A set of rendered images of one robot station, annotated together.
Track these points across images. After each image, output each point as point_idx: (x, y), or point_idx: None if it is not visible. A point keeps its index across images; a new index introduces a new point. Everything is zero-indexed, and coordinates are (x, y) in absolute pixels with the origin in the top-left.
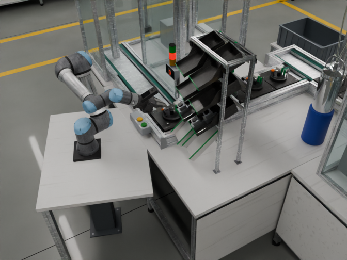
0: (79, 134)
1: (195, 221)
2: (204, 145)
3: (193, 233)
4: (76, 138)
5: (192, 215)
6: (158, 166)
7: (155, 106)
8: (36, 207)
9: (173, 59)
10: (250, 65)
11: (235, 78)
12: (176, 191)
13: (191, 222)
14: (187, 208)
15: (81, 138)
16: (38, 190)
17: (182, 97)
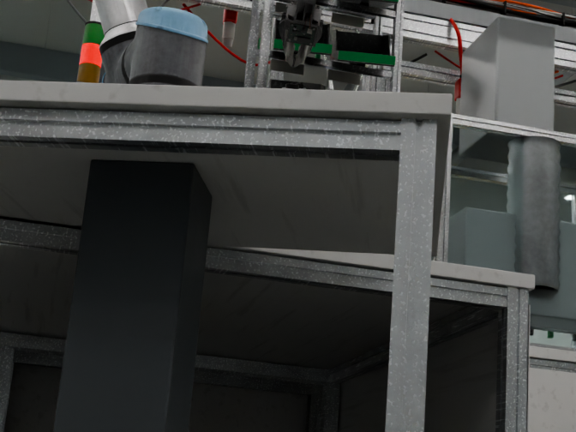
0: (201, 37)
1: (527, 312)
2: None
3: (521, 381)
4: (176, 63)
5: (523, 285)
6: (314, 254)
7: (321, 27)
8: (442, 93)
9: (100, 65)
10: (377, 25)
11: (367, 43)
12: (435, 267)
13: (509, 336)
14: (481, 300)
15: (201, 61)
16: (339, 90)
17: (326, 44)
